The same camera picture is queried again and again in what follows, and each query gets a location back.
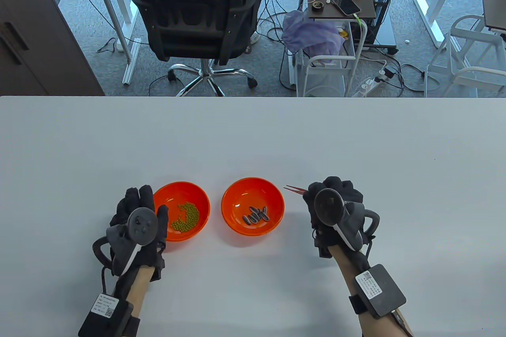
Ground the purple cloth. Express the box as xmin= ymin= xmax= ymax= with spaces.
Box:
xmin=282 ymin=10 xmax=345 ymax=63

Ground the orange plastic bowl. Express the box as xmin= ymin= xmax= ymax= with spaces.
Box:
xmin=221 ymin=177 xmax=285 ymax=236
xmin=152 ymin=181 xmax=211 ymax=242

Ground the grey tracking controller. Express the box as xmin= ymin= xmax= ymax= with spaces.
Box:
xmin=314 ymin=188 xmax=381 ymax=252
xmin=92 ymin=207 xmax=159 ymax=276

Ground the person's left hand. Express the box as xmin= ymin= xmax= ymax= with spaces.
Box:
xmin=109 ymin=185 xmax=170 ymax=274

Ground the pile of sunflower seeds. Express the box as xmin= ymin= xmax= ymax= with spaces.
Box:
xmin=243 ymin=206 xmax=270 ymax=225

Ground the person's left forearm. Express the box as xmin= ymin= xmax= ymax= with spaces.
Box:
xmin=115 ymin=266 xmax=157 ymax=318

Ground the black wrist sensor box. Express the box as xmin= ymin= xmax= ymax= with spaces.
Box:
xmin=78 ymin=294 xmax=141 ymax=337
xmin=349 ymin=264 xmax=407 ymax=318

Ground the white power strip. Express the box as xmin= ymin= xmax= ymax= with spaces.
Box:
xmin=351 ymin=70 xmax=390 ymax=97

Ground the white desk leg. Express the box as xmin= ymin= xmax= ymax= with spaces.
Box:
xmin=413 ymin=0 xmax=469 ymax=49

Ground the black cable bundle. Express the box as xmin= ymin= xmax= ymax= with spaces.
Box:
xmin=257 ymin=0 xmax=305 ymax=88

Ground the black office chair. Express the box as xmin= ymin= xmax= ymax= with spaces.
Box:
xmin=123 ymin=0 xmax=264 ymax=96

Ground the person's right forearm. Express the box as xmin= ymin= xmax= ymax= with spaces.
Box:
xmin=332 ymin=246 xmax=413 ymax=337

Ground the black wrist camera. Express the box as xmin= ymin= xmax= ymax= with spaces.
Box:
xmin=314 ymin=234 xmax=334 ymax=259

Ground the white wire cart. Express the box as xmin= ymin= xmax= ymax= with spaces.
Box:
xmin=295 ymin=17 xmax=368 ymax=97

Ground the white metal chair frame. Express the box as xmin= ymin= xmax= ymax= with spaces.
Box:
xmin=424 ymin=15 xmax=506 ymax=97

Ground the white desk frame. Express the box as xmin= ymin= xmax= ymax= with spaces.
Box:
xmin=85 ymin=0 xmax=142 ymax=85

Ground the brown cabinet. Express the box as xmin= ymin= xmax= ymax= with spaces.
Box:
xmin=0 ymin=0 xmax=105 ymax=96

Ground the person's right hand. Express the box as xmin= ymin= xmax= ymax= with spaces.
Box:
xmin=304 ymin=176 xmax=378 ymax=270

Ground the pile of green beans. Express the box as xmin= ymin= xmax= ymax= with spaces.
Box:
xmin=171 ymin=202 xmax=200 ymax=233

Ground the black smartphone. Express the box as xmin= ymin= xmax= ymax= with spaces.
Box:
xmin=331 ymin=0 xmax=361 ymax=16

